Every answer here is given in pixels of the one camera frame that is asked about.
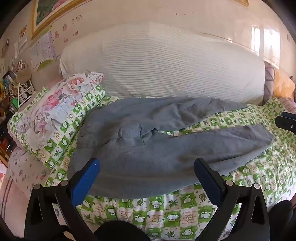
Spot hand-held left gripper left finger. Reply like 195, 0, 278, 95
24, 158, 100, 241

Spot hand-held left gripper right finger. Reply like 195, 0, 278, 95
194, 158, 271, 241

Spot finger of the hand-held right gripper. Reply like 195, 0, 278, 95
275, 111, 296, 135

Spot grey pants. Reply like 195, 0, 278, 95
67, 97, 275, 200

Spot pink striped blanket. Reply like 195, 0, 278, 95
277, 97, 296, 110

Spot orange pillow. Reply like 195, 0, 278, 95
273, 70, 296, 102

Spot green patterned bed sheet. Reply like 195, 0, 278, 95
45, 94, 296, 241

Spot purple striped pillow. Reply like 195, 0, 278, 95
262, 61, 277, 105

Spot green patterned pillow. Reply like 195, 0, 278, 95
9, 84, 106, 169

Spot pink floral mattress cover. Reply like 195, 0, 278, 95
8, 148, 70, 230

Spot pink floral pillow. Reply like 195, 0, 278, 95
7, 72, 104, 152

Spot cluttered white shelf rack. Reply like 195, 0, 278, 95
0, 60, 36, 113

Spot white striped rolled quilt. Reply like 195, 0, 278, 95
59, 22, 266, 106

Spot gold framed painting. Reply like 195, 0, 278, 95
30, 0, 93, 40

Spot wall chart poster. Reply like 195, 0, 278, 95
30, 29, 57, 68

